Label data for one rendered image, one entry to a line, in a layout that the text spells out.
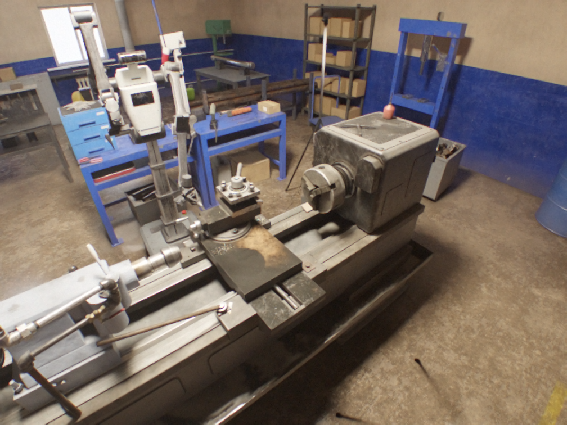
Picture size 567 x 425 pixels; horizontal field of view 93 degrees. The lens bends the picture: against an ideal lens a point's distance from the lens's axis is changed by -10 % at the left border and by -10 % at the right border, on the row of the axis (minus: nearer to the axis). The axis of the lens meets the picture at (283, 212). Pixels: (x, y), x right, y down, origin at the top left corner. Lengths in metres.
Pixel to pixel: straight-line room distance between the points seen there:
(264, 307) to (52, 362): 0.78
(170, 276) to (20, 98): 3.99
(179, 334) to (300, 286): 0.55
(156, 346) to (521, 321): 2.57
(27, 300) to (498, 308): 2.93
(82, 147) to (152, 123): 0.98
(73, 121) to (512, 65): 4.72
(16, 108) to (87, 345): 4.24
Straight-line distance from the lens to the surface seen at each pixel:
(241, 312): 1.29
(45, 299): 1.23
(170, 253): 1.23
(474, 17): 4.82
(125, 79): 2.20
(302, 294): 1.34
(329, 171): 1.53
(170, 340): 1.33
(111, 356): 1.30
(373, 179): 1.50
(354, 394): 2.11
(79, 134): 2.99
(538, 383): 2.66
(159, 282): 1.56
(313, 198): 1.57
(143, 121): 2.19
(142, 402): 1.43
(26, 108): 5.17
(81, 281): 1.22
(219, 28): 8.01
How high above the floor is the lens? 1.92
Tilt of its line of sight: 36 degrees down
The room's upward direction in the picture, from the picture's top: straight up
